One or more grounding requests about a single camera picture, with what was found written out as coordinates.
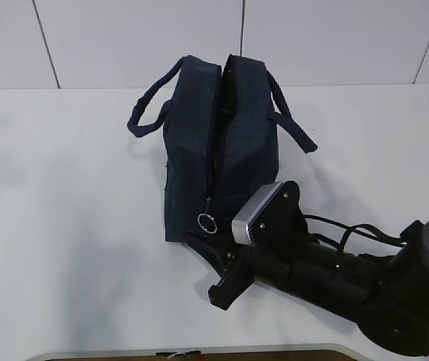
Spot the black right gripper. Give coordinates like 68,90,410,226
184,231,262,311

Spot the silver zipper pull ring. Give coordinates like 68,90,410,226
197,196,219,235

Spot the navy blue lunch bag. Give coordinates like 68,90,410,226
127,55,318,242

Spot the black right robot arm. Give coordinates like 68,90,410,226
187,221,429,356

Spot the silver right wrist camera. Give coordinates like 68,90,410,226
231,180,307,247

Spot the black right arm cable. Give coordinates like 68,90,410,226
302,214,410,256

